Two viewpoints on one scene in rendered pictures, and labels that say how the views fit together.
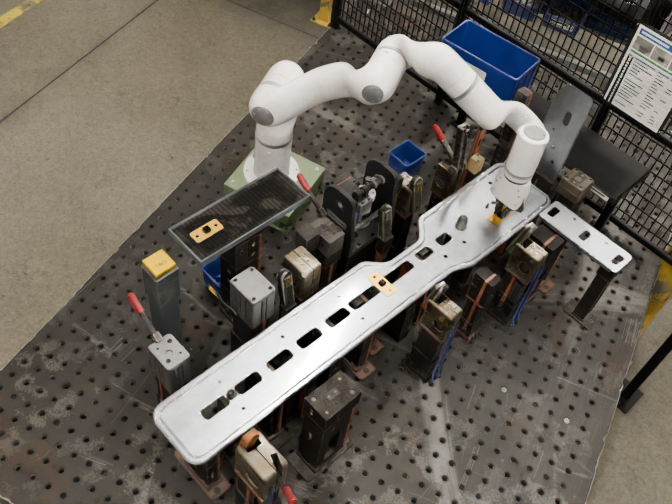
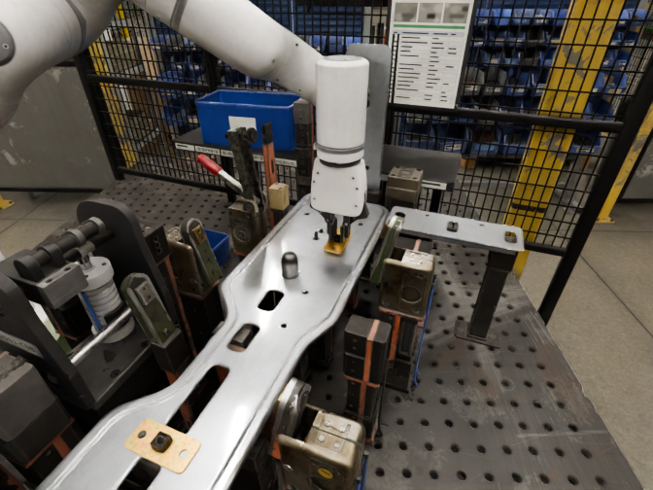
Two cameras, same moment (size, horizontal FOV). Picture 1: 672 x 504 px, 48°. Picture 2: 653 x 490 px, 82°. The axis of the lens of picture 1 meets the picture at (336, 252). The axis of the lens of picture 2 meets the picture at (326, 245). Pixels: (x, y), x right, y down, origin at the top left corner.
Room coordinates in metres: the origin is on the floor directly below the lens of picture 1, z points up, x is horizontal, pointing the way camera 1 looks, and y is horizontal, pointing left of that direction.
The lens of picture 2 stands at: (0.99, -0.25, 1.44)
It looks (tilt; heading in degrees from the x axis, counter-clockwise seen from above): 34 degrees down; 342
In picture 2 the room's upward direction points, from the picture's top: straight up
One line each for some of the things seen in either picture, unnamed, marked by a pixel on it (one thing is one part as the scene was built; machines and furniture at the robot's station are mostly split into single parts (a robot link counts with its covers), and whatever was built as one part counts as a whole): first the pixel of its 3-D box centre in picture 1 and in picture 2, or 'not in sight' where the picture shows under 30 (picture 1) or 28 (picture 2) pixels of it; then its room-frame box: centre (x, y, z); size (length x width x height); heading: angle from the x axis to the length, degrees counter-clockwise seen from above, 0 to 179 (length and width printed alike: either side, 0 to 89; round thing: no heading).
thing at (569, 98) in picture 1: (558, 133); (361, 123); (1.83, -0.61, 1.17); 0.12 x 0.01 x 0.34; 51
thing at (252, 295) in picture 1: (251, 327); not in sight; (1.11, 0.19, 0.90); 0.13 x 0.10 x 0.41; 51
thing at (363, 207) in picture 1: (354, 234); (112, 359); (1.47, -0.04, 0.94); 0.18 x 0.13 x 0.49; 141
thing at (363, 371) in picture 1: (355, 330); not in sight; (1.20, -0.09, 0.84); 0.17 x 0.06 x 0.29; 51
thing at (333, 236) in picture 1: (321, 269); (54, 457); (1.37, 0.03, 0.89); 0.13 x 0.11 x 0.38; 51
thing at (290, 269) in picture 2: (462, 222); (290, 265); (1.53, -0.36, 1.02); 0.03 x 0.03 x 0.07
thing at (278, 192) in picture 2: (463, 197); (283, 251); (1.77, -0.39, 0.88); 0.04 x 0.04 x 0.36; 51
